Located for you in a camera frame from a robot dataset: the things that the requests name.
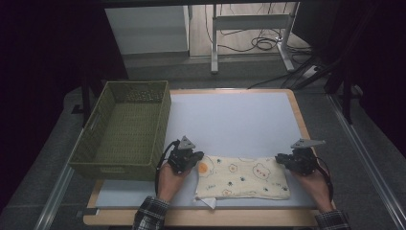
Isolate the metal floor rail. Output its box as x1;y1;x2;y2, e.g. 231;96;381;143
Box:
327;93;406;226
33;126;85;230

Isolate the person's right hand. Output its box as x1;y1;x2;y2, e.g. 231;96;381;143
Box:
290;166;335;214

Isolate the red-black right gripper cable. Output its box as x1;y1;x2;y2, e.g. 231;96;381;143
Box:
315;155;335;203

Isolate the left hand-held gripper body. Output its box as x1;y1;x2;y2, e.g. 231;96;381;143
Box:
166;135;201;175

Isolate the white power strip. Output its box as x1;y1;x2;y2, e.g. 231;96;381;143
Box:
299;64;321;81

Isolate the black stand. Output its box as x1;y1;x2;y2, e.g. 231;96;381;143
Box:
71;75;106;128

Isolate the cream printed cloth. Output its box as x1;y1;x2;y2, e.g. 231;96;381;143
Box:
193;154;292;211

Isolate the white table mat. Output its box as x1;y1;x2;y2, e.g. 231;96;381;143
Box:
95;91;318;211

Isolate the green woven basket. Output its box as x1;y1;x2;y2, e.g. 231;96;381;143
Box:
68;80;172;182

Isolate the white desk frame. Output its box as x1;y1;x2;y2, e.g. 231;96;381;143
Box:
210;2;301;75

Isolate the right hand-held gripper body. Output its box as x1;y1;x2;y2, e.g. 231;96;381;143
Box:
285;138;327;176

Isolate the black floor cable bundle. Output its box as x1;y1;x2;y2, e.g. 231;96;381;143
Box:
250;35;281;53

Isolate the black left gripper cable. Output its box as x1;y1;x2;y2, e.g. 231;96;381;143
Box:
154;139;180;196

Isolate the person's left hand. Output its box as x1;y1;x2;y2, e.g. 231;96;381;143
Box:
156;161;193;204

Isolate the grey cabinet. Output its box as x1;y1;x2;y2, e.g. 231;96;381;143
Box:
104;5;192;56

